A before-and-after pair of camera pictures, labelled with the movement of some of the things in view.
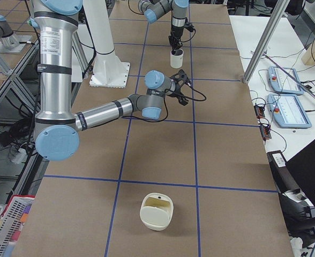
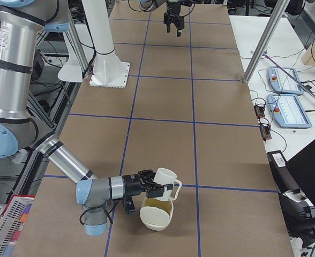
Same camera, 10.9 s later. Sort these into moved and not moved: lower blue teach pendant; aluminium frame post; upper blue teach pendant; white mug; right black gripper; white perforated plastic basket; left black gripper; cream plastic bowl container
Moved: white mug; right black gripper; left black gripper
Not moved: lower blue teach pendant; white perforated plastic basket; upper blue teach pendant; aluminium frame post; cream plastic bowl container
